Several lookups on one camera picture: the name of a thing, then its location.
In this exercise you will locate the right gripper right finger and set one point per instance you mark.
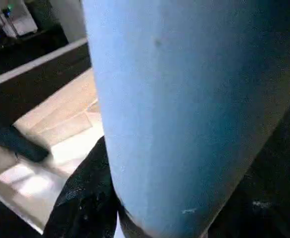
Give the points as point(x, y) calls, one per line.
point(274, 198)

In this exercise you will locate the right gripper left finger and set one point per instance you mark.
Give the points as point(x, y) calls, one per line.
point(85, 198)

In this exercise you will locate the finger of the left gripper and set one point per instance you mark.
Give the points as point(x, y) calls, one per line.
point(21, 144)

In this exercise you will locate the white compartment tray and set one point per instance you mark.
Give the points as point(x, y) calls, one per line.
point(60, 114)

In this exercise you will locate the white plastic table leg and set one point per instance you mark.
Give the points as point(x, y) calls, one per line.
point(184, 99)

